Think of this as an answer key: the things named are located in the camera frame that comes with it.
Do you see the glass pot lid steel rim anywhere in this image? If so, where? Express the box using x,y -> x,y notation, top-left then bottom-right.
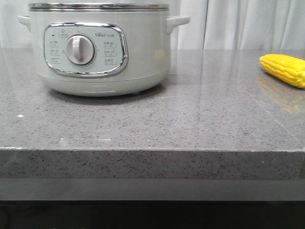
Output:
28,2 -> 169,12

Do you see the yellow corn cob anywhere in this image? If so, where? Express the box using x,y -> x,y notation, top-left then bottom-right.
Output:
259,54 -> 305,88

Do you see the pale green electric cooking pot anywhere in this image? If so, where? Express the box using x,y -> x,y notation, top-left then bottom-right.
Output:
18,11 -> 190,97

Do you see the white curtain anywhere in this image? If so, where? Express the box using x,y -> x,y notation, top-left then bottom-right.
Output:
0,0 -> 305,50

